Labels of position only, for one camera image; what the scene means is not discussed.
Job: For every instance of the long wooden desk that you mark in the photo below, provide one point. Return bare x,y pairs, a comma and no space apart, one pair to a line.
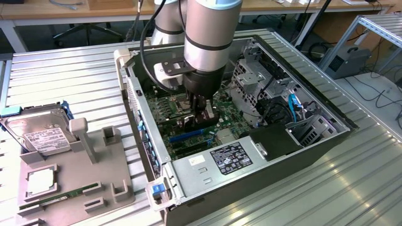
31,11

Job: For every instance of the tall metal drive cage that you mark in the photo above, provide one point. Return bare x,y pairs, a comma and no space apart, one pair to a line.
247,77

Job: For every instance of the small metal disk bay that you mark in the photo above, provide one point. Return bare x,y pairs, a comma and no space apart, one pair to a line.
310,134

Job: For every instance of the green RAM stick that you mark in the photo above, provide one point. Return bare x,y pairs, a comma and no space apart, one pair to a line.
72,194

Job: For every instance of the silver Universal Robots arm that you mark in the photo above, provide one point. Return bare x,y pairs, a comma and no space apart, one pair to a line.
207,35

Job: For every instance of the open grey PC case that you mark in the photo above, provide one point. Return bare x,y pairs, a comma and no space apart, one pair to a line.
151,70

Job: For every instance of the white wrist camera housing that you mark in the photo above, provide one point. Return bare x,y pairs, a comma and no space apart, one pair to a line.
163,75

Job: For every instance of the green motherboard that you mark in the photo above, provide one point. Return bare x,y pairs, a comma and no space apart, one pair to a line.
226,110

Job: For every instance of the black graphics card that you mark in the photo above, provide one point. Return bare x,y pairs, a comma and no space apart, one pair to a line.
189,124

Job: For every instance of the grey parts rack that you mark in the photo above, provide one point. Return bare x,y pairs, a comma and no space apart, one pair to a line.
75,176

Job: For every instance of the brown cardboard box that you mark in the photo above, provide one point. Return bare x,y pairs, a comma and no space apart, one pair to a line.
107,4

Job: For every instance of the black plastic air shroud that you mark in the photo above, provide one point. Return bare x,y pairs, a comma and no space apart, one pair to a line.
273,141

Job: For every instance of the blue plastic disk bracket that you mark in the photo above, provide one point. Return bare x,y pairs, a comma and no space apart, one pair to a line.
10,111

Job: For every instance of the aluminium profile frame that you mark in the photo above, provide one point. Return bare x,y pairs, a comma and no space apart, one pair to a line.
377,26

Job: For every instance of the CPU socket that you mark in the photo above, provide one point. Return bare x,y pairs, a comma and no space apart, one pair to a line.
182,104

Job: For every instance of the black power supply label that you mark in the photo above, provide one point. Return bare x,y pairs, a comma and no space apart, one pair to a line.
230,159

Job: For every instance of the black slanted stand pole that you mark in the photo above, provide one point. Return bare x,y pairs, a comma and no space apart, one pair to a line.
314,22

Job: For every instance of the grey equipment box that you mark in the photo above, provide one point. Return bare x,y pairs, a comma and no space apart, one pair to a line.
345,63

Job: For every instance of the silver CPU chip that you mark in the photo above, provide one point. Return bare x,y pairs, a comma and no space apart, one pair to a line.
40,181

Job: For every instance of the blue case latch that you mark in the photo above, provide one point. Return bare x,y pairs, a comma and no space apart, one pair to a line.
156,189

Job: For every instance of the black office chair base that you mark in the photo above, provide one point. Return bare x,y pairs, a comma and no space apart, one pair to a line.
87,28
261,17

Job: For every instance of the wooden desk with white leg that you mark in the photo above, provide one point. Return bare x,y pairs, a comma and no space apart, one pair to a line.
267,7

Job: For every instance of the grey power supply unit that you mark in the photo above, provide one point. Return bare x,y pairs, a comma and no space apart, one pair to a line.
194,179

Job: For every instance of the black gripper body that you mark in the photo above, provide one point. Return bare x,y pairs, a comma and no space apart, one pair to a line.
203,82

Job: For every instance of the silver chipset heatsink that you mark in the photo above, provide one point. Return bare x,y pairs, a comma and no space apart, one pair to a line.
226,136

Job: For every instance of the silver hard disk drive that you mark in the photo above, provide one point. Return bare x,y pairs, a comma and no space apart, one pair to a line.
40,127

